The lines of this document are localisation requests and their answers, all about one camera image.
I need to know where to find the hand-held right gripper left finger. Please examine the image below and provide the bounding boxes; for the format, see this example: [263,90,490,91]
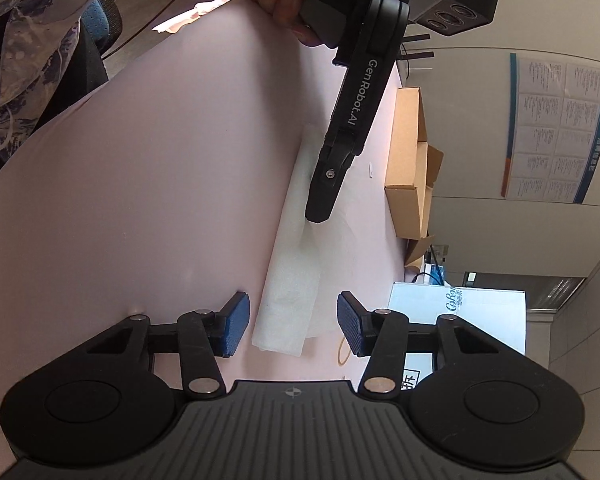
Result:
[67,291,251,397]

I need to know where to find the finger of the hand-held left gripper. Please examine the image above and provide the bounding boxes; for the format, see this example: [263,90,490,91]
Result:
[305,129,365,224]

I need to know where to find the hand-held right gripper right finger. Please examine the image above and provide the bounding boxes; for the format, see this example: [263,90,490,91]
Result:
[336,291,518,397]

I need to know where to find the white cloth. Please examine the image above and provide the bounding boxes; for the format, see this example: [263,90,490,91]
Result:
[251,122,353,358]

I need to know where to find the brown cardboard box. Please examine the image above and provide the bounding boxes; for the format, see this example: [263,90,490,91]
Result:
[384,86,445,268]

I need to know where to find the blue carton with shipping label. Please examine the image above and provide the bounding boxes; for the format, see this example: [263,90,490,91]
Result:
[387,281,527,392]

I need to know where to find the pink tablecloth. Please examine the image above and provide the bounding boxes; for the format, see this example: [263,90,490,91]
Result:
[0,0,437,476]

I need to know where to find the grey window blind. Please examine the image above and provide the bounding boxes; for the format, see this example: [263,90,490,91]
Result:
[462,271,587,313]

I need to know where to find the black chair with blue mesh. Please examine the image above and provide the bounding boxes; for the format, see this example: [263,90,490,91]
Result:
[75,0,123,106]

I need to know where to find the person in patterned shirt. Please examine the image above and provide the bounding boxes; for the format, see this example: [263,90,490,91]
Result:
[0,0,153,196]

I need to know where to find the wall poster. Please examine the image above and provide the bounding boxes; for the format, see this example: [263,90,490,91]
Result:
[500,52,600,205]

